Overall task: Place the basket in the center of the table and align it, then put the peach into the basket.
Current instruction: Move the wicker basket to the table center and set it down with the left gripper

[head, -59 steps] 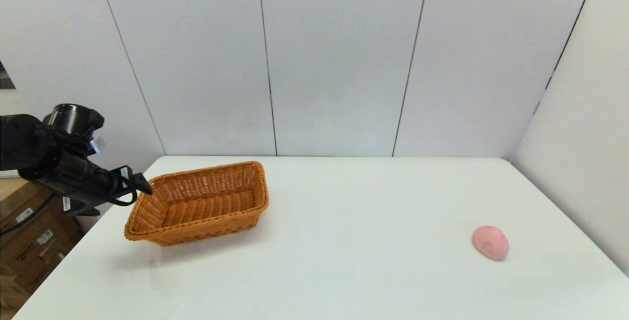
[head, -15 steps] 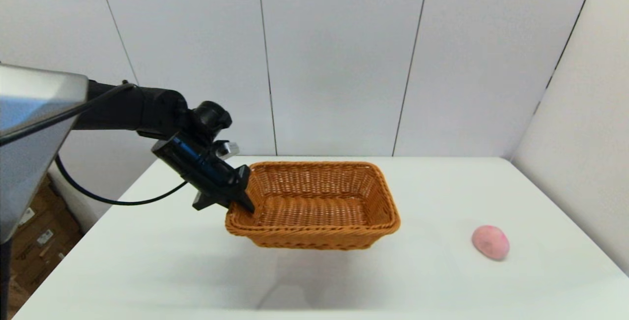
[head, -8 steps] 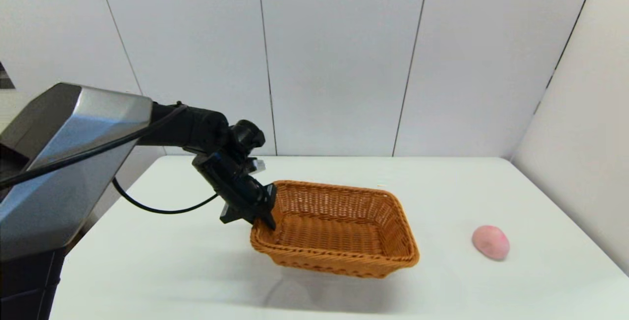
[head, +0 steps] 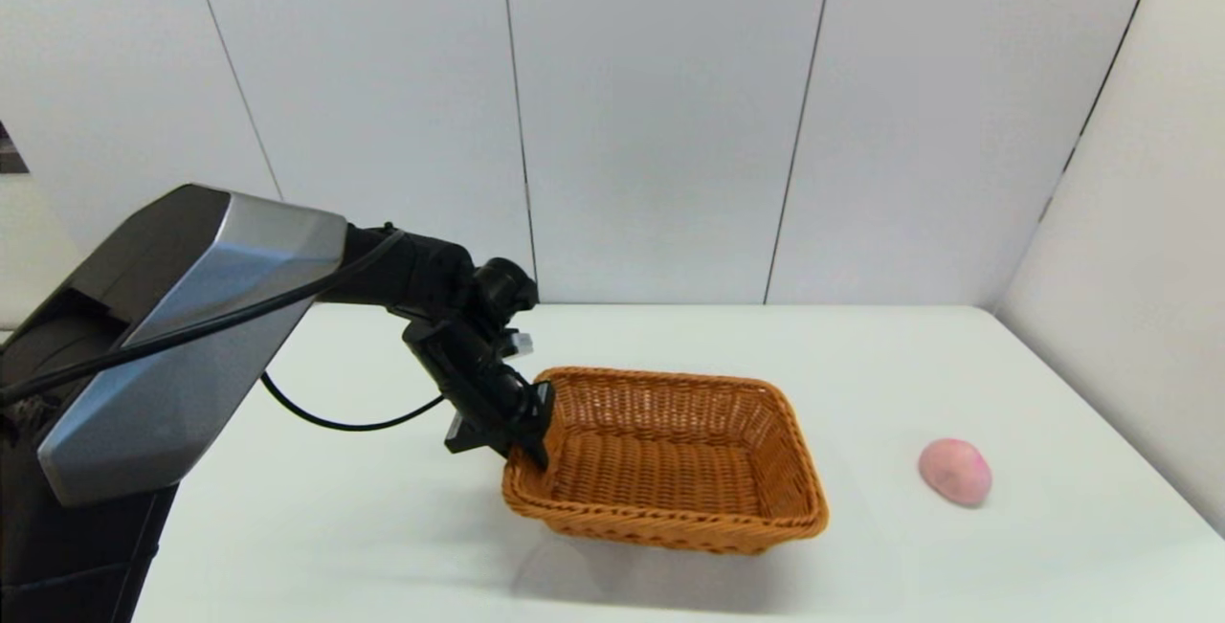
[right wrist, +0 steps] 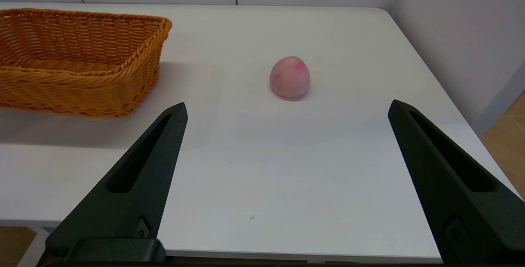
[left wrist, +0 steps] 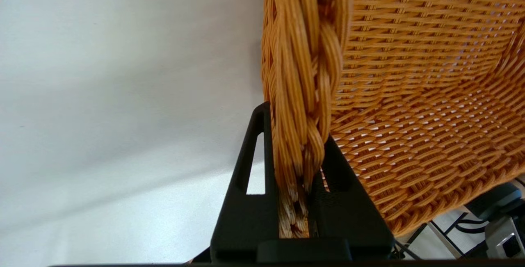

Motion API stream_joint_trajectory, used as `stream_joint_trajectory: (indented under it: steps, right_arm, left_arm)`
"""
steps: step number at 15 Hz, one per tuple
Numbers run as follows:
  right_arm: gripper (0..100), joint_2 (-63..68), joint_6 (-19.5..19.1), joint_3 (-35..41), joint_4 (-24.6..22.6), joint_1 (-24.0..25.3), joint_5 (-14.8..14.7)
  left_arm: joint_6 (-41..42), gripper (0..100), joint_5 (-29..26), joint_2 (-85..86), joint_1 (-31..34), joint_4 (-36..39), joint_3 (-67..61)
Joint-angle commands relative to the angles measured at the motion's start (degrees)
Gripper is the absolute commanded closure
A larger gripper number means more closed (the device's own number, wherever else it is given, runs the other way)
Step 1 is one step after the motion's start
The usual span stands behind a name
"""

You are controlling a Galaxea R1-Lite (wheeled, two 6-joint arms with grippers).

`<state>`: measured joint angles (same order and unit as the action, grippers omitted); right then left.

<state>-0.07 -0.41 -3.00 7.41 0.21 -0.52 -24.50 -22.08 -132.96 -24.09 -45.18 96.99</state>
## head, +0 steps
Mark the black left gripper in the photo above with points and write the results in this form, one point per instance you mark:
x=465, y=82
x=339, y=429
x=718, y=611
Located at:
x=469, y=384

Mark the orange woven wicker basket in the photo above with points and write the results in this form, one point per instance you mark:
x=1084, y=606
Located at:
x=670, y=460

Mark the pink peach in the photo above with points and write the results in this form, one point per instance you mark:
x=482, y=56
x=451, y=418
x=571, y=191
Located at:
x=955, y=472

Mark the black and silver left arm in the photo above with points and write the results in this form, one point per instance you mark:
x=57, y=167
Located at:
x=191, y=317

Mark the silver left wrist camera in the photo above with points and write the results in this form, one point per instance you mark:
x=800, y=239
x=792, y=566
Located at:
x=519, y=344

